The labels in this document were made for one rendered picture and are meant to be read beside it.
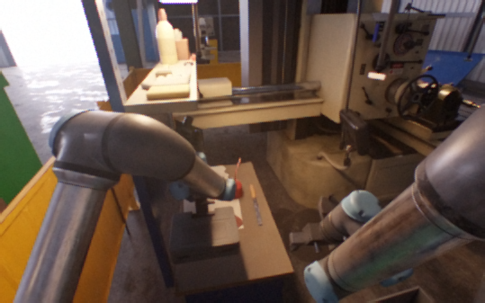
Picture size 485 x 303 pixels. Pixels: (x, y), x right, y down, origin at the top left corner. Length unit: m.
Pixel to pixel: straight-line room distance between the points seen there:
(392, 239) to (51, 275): 0.51
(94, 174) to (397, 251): 0.47
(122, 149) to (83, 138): 0.08
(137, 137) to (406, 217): 0.40
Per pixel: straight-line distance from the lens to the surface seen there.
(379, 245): 0.37
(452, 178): 0.28
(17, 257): 1.42
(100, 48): 0.65
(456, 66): 8.78
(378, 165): 2.91
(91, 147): 0.49
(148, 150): 0.44
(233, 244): 0.95
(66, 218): 0.52
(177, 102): 0.64
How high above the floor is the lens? 1.89
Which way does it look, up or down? 29 degrees down
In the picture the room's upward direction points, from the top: 1 degrees counter-clockwise
